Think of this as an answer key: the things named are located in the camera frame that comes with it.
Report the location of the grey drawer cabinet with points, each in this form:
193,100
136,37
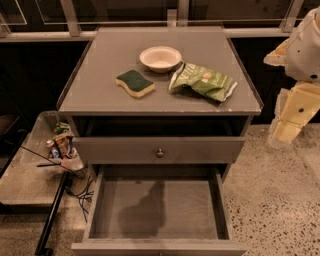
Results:
159,115

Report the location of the green yellow sponge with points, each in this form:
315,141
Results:
135,84

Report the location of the round metal drawer knob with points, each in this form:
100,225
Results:
160,153

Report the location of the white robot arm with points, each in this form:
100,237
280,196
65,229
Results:
300,56

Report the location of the closed grey top drawer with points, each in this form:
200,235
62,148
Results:
142,150

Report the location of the green jalapeno chip bag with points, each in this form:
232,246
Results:
206,82

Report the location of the metal window railing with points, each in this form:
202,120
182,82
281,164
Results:
16,26

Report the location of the black metal floor rail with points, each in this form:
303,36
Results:
41,249

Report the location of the white paper bowl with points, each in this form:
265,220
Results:
160,59

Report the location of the snack packages in bin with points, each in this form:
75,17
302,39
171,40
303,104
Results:
61,144

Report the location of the open grey middle drawer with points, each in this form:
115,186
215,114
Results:
158,210

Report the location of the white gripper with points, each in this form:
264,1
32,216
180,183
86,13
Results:
304,50

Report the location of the clear plastic bin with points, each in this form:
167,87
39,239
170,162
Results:
35,152

